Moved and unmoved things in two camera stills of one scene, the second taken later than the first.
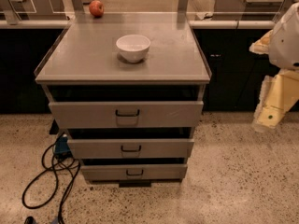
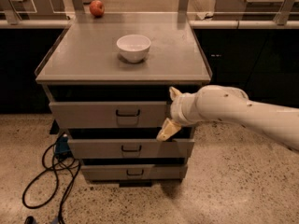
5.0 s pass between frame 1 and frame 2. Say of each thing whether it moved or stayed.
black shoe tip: stayed
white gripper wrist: moved
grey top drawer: stayed
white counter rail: stayed
